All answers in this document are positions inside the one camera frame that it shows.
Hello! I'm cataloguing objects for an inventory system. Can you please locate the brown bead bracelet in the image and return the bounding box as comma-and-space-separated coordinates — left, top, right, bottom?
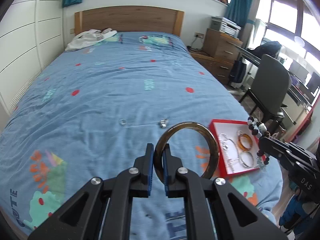
247, 115, 272, 171

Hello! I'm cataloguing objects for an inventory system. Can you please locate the amber translucent bangle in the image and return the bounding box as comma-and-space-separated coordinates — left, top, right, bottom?
237, 132, 253, 152

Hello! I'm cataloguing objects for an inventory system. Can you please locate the thin silver bangle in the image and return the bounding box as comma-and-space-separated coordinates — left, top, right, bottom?
239, 151, 254, 168

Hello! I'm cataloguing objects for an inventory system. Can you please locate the silver pearl chain necklace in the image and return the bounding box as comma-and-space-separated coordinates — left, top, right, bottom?
218, 133, 239, 173

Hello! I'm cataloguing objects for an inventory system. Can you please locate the dark brown jade bangle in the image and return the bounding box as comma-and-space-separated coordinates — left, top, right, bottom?
153, 122, 220, 184

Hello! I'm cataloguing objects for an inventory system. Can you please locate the red white jewelry box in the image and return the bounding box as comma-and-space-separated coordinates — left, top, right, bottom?
209, 119, 265, 177

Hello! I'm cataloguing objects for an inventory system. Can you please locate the grey desk chair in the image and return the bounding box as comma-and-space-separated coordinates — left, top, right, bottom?
239, 54, 292, 123

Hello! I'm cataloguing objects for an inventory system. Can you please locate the dark hanging bag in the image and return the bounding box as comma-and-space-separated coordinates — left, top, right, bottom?
228, 60, 247, 88

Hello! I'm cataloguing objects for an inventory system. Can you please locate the silver crystal charm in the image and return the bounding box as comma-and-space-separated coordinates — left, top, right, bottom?
159, 119, 169, 128

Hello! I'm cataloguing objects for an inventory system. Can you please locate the dark bag on desk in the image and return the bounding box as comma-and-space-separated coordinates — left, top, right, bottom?
252, 41, 282, 59

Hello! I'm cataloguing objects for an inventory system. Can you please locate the wooden drawer cabinet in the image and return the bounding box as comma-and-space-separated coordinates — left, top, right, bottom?
189, 28, 242, 85

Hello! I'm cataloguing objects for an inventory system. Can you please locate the white printer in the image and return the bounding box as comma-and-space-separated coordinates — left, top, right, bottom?
210, 17, 241, 38

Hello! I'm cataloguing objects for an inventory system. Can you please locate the teal right curtain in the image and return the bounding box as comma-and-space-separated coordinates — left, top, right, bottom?
225, 0, 253, 27

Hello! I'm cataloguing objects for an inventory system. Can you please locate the white clothing on bed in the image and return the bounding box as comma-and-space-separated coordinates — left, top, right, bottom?
65, 28, 118, 52

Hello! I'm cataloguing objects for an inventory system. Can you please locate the white wardrobe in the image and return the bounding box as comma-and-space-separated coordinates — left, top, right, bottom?
1, 0, 64, 115

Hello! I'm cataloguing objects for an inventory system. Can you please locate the wooden headboard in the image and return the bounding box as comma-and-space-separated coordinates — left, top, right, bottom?
74, 5, 184, 36

